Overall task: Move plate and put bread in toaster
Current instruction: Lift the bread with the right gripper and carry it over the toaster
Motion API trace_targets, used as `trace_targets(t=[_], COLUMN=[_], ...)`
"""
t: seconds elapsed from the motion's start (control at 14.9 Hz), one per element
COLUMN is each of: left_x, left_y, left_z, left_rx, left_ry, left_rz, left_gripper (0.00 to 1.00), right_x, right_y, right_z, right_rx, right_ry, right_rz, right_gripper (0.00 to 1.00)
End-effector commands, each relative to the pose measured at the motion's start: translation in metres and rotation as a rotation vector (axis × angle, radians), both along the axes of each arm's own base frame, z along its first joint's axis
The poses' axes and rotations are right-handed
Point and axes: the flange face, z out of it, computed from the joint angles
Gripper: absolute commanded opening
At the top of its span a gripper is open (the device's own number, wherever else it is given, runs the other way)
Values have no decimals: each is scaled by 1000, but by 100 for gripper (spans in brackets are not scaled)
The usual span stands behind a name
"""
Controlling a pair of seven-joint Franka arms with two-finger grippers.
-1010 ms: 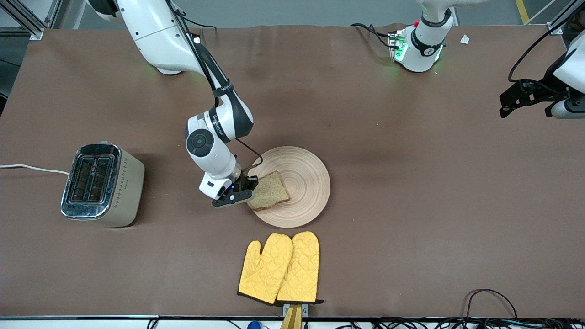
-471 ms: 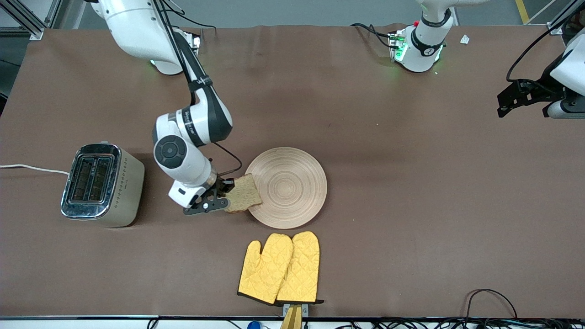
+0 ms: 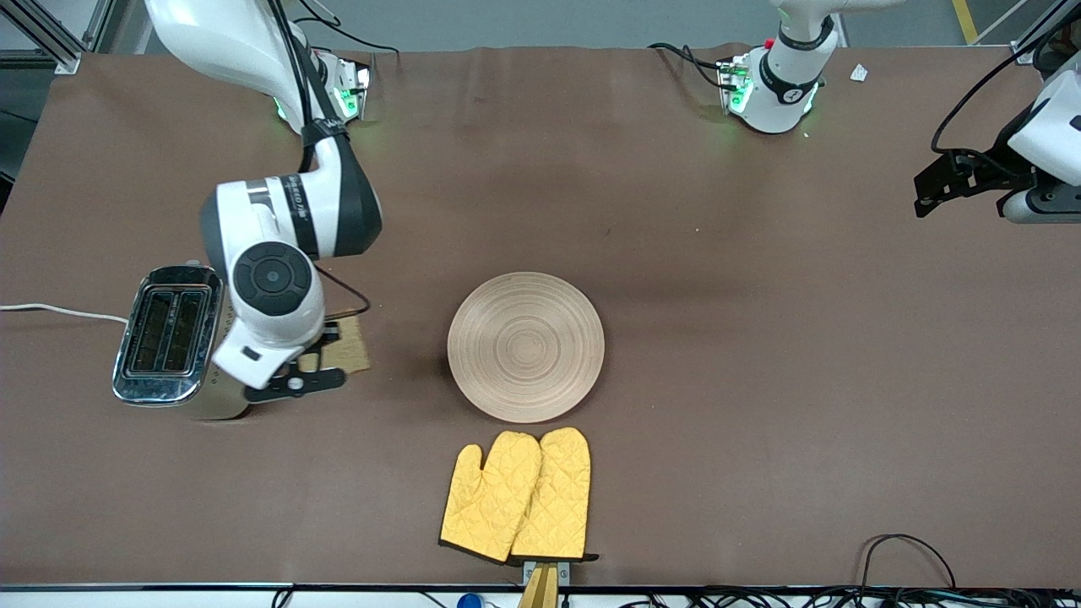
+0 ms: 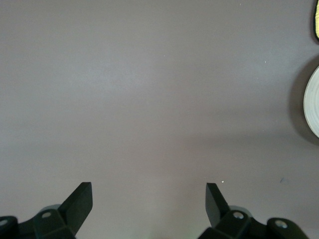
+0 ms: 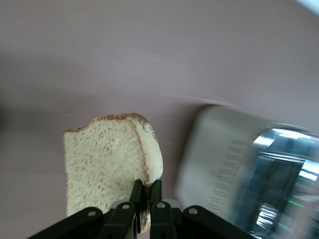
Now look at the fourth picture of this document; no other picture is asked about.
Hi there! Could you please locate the brown table cover cloth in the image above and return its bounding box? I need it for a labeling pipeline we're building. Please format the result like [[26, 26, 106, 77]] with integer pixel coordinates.
[[0, 0, 319, 239]]

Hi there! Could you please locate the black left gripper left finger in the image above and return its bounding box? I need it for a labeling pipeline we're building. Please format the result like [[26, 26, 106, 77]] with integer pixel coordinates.
[[0, 182, 93, 239]]

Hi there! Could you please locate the round wooden plate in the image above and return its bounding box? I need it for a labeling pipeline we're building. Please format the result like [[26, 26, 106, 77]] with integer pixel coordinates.
[[303, 65, 319, 139]]

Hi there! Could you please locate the yellow quilted oven mitt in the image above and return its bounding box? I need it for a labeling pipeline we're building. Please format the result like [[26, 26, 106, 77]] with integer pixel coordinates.
[[310, 0, 319, 40]]

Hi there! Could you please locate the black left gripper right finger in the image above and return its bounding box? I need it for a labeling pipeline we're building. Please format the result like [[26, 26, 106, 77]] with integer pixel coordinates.
[[196, 183, 309, 239]]

